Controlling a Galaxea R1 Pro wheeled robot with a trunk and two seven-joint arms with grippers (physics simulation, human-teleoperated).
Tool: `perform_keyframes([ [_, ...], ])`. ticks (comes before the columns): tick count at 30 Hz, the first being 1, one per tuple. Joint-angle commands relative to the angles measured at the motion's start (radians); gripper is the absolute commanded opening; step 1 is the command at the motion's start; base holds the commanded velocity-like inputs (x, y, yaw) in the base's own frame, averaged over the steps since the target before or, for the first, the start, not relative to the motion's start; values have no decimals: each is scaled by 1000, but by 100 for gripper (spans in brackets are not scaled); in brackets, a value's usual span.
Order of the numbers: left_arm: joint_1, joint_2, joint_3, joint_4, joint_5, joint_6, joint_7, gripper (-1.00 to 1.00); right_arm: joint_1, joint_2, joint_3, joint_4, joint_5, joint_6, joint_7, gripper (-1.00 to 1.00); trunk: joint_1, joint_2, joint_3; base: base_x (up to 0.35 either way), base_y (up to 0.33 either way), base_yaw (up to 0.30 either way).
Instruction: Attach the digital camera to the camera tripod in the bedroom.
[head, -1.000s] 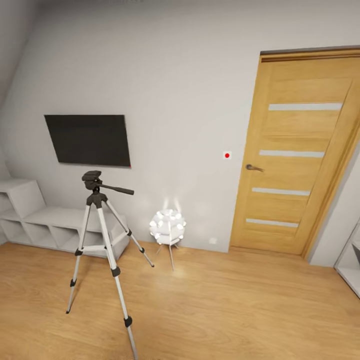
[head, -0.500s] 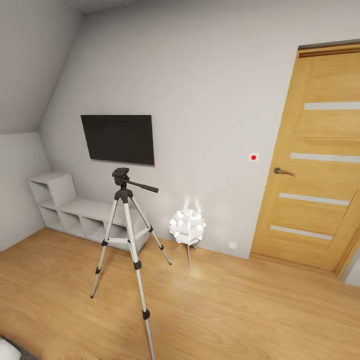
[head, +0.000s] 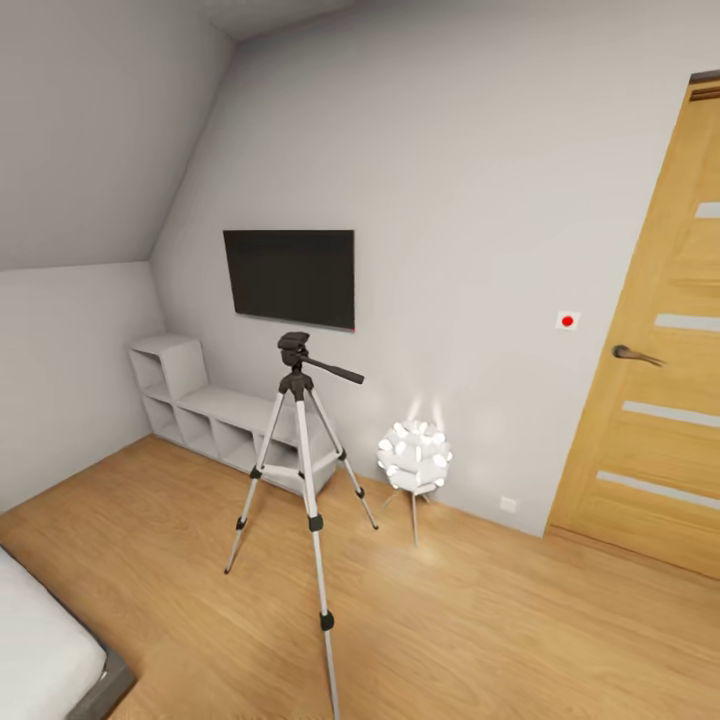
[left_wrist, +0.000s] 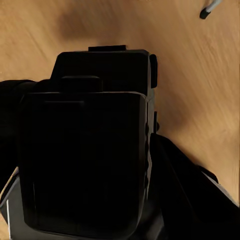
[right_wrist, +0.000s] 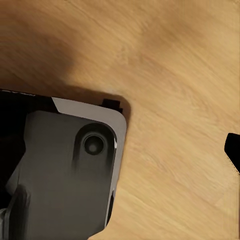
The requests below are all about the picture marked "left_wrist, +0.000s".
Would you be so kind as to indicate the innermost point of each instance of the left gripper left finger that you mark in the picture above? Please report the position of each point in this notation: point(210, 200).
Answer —
point(8, 159)

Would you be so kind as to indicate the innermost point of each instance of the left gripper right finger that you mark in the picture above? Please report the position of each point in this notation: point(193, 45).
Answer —
point(193, 207)

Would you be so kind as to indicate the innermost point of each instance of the camera tripod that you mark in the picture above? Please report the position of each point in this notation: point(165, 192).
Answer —
point(206, 11)

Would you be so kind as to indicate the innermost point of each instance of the digital camera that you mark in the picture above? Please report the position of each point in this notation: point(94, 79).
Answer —
point(83, 141)

